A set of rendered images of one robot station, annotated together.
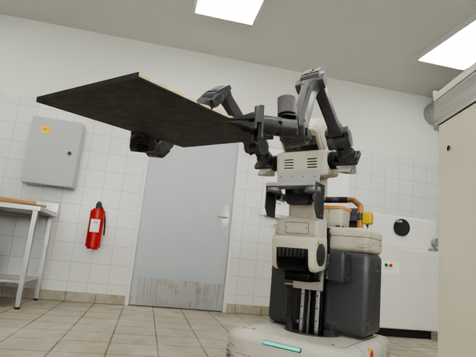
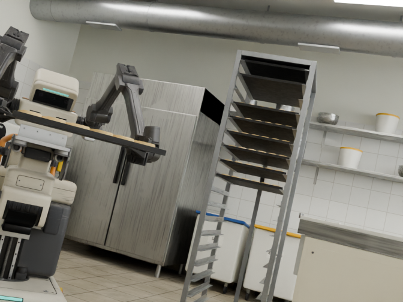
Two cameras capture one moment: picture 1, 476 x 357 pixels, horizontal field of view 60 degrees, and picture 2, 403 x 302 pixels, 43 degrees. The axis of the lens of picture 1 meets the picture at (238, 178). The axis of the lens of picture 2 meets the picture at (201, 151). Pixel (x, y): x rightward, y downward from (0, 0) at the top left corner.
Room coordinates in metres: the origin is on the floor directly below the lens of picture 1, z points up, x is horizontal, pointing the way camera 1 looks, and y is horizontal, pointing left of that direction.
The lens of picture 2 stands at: (0.03, 1.34, 0.87)
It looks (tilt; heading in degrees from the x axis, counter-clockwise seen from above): 6 degrees up; 302
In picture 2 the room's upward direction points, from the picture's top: 13 degrees clockwise
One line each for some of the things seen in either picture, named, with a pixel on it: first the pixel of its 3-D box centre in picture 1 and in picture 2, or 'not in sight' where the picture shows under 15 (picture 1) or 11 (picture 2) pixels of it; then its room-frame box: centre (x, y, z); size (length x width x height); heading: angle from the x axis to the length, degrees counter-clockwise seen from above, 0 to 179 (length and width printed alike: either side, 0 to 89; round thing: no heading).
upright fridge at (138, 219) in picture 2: not in sight; (140, 173); (3.71, -3.29, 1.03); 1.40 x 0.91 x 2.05; 11
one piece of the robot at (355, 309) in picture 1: (322, 269); (15, 213); (2.25, -0.50, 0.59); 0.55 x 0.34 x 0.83; 55
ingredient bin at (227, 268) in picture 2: not in sight; (219, 251); (2.66, -3.63, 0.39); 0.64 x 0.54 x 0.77; 104
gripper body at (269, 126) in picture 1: (266, 125); (143, 151); (1.16, -0.07, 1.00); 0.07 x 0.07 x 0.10; 11
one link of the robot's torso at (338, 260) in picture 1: (314, 264); (32, 216); (2.01, -0.40, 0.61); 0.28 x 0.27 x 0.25; 55
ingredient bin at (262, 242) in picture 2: not in sight; (277, 266); (2.02, -3.76, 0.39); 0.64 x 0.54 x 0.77; 102
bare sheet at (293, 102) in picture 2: not in sight; (275, 91); (1.46, -1.63, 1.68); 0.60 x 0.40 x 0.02; 108
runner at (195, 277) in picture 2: not in sight; (204, 274); (1.64, -1.56, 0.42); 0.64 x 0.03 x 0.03; 108
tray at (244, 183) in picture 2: not in sight; (255, 185); (1.45, -1.62, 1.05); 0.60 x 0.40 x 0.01; 108
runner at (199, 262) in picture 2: not in sight; (207, 260); (1.64, -1.56, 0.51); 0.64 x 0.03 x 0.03; 108
